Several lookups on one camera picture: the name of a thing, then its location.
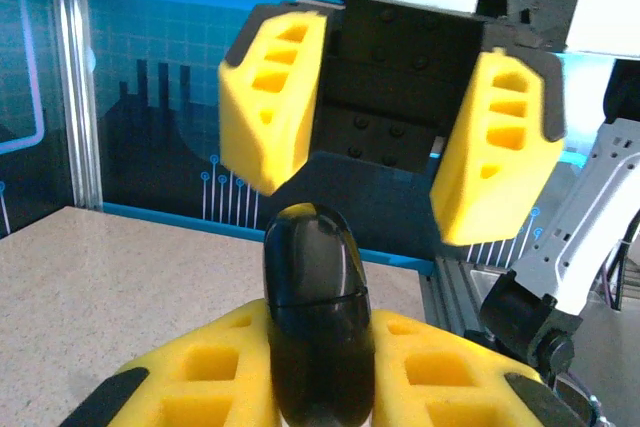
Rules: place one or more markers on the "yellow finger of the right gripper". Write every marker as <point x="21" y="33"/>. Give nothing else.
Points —
<point x="280" y="137"/>
<point x="470" y="207"/>

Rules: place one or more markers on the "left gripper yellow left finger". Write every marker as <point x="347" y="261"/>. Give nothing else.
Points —
<point x="247" y="342"/>

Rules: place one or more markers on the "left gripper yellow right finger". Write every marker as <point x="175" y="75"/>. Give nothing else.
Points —
<point x="390" y="377"/>

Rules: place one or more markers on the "black earbud charging case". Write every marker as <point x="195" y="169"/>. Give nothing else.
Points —
<point x="315" y="297"/>

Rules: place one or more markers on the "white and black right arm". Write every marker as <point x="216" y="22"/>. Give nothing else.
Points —
<point x="575" y="227"/>

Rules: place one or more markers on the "aluminium frame post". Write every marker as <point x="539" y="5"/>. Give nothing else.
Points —
<point x="75" y="97"/>

